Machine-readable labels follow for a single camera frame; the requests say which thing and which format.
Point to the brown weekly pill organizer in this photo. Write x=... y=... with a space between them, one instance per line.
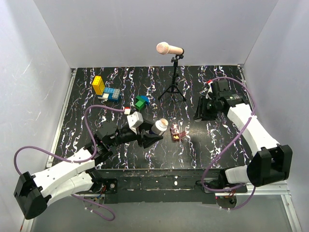
x=176 y=133

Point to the green toy brick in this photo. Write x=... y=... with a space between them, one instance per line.
x=140 y=102

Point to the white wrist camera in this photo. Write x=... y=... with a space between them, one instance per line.
x=134 y=120
x=209 y=94

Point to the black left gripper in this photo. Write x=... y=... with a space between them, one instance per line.
x=147 y=139

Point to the pink microphone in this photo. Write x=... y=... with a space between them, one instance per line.
x=164 y=48

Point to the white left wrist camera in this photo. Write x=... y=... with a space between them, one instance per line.
x=134 y=120

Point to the white pill bottle blue label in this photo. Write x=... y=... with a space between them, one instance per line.
x=159 y=127

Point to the light blue toy brick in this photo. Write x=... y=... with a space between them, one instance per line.
x=111 y=94

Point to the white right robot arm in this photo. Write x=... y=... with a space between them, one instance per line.
x=271 y=161

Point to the yellow toy brick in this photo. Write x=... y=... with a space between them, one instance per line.
x=98 y=85

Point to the black microphone tripod stand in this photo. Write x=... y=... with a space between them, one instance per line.
x=173 y=87

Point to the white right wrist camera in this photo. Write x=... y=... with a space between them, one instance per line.
x=209 y=94

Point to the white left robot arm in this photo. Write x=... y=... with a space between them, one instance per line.
x=35 y=192

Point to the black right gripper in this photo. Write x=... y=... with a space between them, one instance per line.
x=201 y=108

